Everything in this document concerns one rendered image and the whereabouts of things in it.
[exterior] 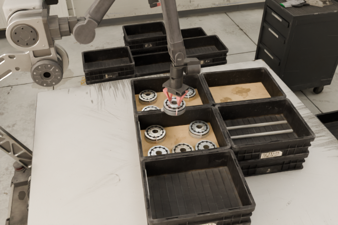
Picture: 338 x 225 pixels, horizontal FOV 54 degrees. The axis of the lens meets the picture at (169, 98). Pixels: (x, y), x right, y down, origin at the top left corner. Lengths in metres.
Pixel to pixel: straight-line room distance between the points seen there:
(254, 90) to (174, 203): 0.90
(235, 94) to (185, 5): 2.99
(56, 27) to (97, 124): 0.84
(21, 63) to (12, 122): 1.58
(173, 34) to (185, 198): 0.67
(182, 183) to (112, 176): 0.38
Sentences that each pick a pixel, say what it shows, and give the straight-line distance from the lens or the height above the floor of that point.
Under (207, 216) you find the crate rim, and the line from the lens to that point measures 1.27.
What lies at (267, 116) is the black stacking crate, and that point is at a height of 0.83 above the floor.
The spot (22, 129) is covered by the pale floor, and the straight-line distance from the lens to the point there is 3.16.
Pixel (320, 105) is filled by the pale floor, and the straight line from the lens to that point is 3.45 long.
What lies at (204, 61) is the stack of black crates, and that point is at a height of 0.51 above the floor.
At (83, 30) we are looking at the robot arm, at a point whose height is 1.45.
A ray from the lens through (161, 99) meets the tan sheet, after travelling 1.87.
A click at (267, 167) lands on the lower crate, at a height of 0.75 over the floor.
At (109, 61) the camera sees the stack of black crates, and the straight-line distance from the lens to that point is 2.90.
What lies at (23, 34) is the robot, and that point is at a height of 1.45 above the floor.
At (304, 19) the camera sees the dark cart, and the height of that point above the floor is 0.86.
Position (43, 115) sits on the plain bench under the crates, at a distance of 2.10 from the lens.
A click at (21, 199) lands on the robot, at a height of 0.24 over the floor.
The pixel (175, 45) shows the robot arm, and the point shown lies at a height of 1.34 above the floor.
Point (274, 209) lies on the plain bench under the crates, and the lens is 1.61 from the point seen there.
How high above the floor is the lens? 1.99
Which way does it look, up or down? 38 degrees down
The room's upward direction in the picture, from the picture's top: straight up
